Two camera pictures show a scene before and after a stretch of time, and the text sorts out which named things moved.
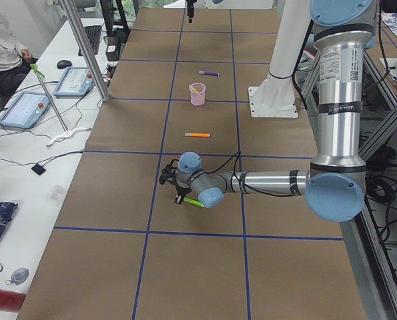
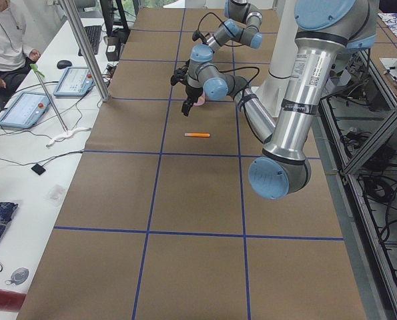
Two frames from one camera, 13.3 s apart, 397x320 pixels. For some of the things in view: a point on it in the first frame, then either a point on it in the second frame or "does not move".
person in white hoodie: (7, 63) does not move
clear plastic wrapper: (55, 195) does not move
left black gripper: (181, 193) → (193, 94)
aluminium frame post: (76, 27) does not move
